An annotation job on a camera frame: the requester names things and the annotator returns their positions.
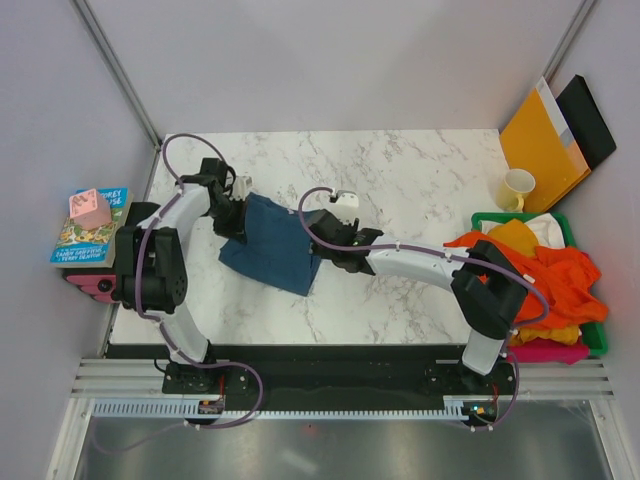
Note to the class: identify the pink dice cube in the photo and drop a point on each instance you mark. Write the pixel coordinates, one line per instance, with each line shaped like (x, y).
(89, 209)

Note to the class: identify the white cable duct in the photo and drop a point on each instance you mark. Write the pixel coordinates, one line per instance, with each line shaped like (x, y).
(182, 408)

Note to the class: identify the pink t shirt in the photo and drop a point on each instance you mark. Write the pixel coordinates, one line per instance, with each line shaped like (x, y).
(546, 351)

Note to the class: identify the black flat box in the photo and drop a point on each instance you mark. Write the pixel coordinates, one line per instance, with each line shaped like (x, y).
(586, 122)

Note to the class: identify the orange t shirt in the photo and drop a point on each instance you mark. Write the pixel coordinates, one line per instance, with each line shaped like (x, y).
(564, 276)

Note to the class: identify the yellow t shirt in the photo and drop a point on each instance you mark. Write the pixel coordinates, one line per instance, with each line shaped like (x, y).
(517, 236)

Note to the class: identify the black box under book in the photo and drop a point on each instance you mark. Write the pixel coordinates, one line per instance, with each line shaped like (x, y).
(140, 211)

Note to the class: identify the green plastic bin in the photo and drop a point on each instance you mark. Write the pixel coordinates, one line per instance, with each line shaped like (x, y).
(593, 334)

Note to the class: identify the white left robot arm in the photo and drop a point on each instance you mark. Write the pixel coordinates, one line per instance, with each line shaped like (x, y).
(150, 269)

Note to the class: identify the white t shirt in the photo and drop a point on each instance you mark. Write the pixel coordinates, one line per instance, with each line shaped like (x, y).
(547, 231)

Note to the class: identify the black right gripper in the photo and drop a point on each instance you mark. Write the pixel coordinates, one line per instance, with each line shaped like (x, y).
(352, 227)

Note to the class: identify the orange folder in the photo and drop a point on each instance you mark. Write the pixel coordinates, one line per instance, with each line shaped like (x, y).
(539, 140)

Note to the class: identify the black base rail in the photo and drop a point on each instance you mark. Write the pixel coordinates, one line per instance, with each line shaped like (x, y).
(336, 376)

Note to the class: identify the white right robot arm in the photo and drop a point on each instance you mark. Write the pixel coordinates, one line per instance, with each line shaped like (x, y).
(488, 289)

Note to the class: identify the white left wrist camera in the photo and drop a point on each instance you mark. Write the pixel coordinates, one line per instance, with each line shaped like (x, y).
(242, 186)

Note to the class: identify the pink black dumbbell set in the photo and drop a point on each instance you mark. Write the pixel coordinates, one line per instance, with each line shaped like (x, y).
(98, 283)

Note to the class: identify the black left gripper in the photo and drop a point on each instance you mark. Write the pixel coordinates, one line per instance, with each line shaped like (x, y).
(236, 229)

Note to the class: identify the yellow mug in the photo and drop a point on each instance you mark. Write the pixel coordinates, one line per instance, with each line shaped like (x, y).
(514, 189)

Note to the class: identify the blue paperback book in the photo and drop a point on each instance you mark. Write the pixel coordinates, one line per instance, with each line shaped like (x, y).
(78, 248)

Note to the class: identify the blue t shirt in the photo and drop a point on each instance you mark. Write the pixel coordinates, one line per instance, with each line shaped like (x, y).
(277, 248)

